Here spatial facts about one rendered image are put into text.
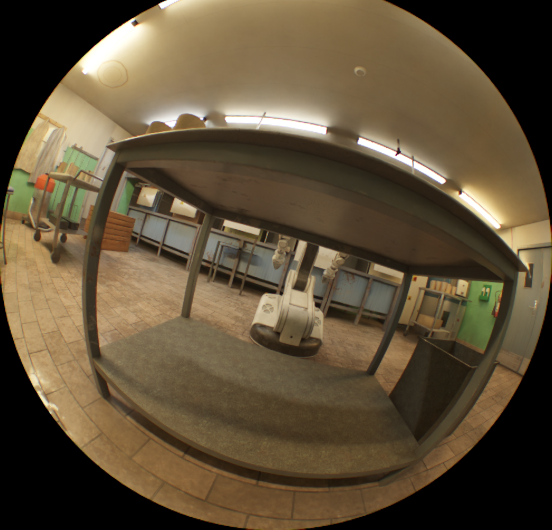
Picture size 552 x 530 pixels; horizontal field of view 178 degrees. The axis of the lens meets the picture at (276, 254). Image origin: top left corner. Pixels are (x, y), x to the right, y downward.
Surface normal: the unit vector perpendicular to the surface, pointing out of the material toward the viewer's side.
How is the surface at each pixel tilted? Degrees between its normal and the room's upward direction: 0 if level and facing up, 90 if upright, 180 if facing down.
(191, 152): 90
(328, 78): 180
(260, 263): 90
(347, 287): 90
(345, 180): 90
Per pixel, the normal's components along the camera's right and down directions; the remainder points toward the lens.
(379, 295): -0.12, -0.05
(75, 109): 0.95, 0.29
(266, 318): 0.21, -0.77
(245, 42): -0.29, 0.96
